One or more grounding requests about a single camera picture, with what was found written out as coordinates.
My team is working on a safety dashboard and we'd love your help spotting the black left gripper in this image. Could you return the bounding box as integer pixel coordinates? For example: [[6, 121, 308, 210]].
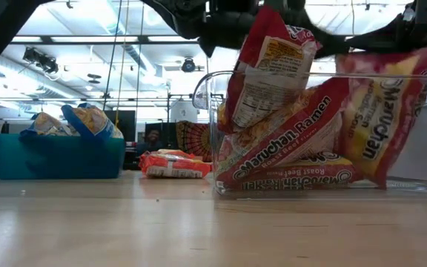
[[141, 0, 307, 59]]

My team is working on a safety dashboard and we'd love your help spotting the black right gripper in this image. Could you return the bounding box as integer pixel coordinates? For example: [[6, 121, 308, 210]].
[[305, 7, 422, 59]]

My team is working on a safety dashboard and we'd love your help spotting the red Maruchan ramen pack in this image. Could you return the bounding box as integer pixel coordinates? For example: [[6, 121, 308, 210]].
[[235, 152, 358, 192], [215, 77, 350, 186], [334, 43, 427, 189], [216, 5, 323, 134]]

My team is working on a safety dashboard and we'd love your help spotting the orange Maruchan ramen pack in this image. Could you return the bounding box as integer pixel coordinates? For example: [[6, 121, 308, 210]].
[[138, 148, 213, 179]]

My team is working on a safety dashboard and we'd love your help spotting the blue Maruchan ramen pack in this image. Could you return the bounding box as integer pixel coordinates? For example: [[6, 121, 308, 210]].
[[19, 111, 79, 137], [61, 103, 125, 141]]

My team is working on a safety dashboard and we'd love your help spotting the clear plastic container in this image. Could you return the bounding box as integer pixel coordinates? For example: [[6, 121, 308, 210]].
[[192, 70, 427, 197]]

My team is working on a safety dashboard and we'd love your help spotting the orange mandala tapestry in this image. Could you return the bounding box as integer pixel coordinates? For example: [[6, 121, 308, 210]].
[[175, 120, 213, 163]]

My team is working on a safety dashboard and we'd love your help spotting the person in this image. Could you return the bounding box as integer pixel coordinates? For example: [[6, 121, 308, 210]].
[[136, 128, 167, 156]]

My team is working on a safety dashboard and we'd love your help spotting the black background monitor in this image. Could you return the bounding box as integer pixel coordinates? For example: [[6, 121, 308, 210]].
[[104, 110, 136, 144]]

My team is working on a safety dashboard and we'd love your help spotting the black ceiling spotlight cluster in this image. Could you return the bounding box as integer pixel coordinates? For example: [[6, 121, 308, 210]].
[[22, 47, 59, 74]]

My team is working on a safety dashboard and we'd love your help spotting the bright teal plastic bin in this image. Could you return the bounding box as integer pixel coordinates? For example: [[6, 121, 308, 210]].
[[0, 133, 127, 181]]

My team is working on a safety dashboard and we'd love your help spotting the round ceiling camera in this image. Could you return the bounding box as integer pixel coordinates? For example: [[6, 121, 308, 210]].
[[181, 57, 196, 73]]

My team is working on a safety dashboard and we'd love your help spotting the yellow hanging cable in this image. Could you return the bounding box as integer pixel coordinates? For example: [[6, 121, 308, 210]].
[[115, 0, 130, 108]]

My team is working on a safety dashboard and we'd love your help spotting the long black hanging cable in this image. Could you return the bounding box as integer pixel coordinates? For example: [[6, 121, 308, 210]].
[[102, 0, 124, 111]]

